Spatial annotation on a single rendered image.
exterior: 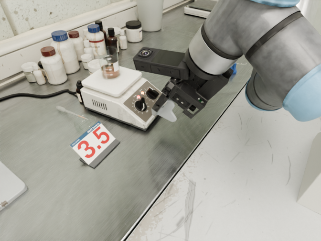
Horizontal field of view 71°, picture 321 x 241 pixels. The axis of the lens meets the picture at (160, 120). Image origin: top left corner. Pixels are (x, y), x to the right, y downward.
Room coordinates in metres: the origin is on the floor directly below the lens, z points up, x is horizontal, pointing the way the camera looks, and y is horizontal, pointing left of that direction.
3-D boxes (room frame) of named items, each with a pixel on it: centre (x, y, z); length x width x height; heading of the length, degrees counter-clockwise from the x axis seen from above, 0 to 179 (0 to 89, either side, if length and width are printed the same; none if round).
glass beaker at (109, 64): (0.53, 0.13, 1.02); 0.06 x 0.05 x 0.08; 83
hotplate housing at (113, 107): (0.51, 0.10, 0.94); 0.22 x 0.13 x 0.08; 62
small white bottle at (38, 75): (0.63, 0.39, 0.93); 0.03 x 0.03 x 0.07
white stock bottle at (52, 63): (0.64, 0.34, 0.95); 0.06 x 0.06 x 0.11
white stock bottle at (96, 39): (0.82, 0.24, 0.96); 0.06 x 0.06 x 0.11
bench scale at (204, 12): (1.34, -0.28, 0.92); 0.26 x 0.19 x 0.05; 54
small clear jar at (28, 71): (0.65, 0.42, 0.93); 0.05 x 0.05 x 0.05
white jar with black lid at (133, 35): (0.98, 0.11, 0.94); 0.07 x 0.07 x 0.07
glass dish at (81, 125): (0.42, 0.19, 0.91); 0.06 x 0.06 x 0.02
